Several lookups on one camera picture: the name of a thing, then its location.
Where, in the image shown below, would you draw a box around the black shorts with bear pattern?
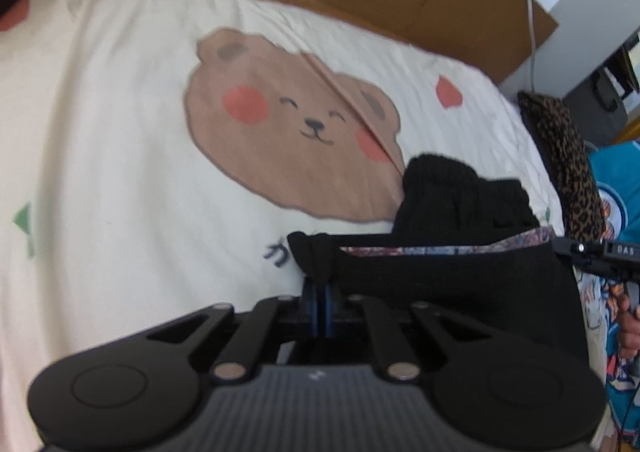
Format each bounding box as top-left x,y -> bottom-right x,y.
288,154 -> 589,362

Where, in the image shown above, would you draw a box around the person's right hand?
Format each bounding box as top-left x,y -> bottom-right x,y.
616,294 -> 640,360

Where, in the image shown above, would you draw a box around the teal printed blanket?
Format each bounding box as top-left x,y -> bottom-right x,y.
589,140 -> 639,449

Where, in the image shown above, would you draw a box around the leopard print folded garment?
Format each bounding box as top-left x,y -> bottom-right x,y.
516,91 -> 605,242

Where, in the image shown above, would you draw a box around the cream bear print bedsheet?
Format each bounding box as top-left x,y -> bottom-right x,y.
0,0 -> 622,452

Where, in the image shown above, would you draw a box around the white power cable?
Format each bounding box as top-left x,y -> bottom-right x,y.
497,0 -> 539,94

